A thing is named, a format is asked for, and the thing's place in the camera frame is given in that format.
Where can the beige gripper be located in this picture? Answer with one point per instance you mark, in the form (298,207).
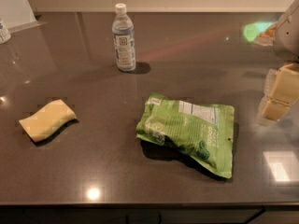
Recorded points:
(288,36)

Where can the clear blue-label plastic bottle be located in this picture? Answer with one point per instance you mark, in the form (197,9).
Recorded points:
(124,41)

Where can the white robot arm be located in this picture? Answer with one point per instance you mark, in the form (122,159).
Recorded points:
(286,47)

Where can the green snack bag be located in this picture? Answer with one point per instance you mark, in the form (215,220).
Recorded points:
(204,133)

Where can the colourful packet at back right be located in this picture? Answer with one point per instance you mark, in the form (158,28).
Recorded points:
(260,33)

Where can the yellow sponge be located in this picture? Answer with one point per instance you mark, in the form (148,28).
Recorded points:
(47,120)

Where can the white panel back left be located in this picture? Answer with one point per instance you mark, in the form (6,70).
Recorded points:
(18,15)

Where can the white container at left edge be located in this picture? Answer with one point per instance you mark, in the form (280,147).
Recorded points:
(5,35)

